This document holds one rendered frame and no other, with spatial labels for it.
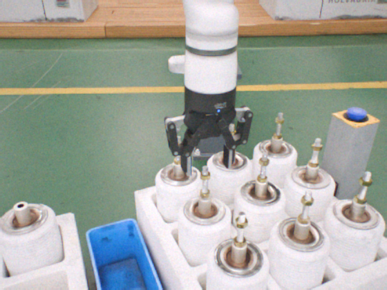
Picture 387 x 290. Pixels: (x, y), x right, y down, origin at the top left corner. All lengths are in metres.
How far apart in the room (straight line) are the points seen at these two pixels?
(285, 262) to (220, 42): 0.36
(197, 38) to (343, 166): 0.54
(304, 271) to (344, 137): 0.36
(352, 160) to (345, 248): 0.27
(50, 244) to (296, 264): 0.41
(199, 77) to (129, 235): 0.49
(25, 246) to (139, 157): 0.67
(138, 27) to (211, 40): 2.10
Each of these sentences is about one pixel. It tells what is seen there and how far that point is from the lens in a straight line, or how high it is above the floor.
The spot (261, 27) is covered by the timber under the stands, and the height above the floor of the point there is 0.06.
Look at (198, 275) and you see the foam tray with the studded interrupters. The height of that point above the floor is 0.18.
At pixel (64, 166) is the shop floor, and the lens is 1.30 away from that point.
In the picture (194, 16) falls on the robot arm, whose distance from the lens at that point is 0.50.
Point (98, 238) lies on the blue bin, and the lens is 0.88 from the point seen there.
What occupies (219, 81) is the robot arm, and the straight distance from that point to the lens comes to 0.52.
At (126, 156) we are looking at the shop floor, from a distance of 1.30.
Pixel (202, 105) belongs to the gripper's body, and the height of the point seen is 0.48.
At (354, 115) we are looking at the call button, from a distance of 0.90.
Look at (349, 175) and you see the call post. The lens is 0.95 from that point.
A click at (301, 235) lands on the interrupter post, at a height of 0.26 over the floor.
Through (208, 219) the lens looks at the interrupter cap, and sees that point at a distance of 0.66.
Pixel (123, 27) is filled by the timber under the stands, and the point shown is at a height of 0.07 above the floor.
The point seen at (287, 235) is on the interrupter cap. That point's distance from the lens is 0.66.
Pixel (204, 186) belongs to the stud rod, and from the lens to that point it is 0.64.
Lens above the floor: 0.70
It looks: 32 degrees down
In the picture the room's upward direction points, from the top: straight up
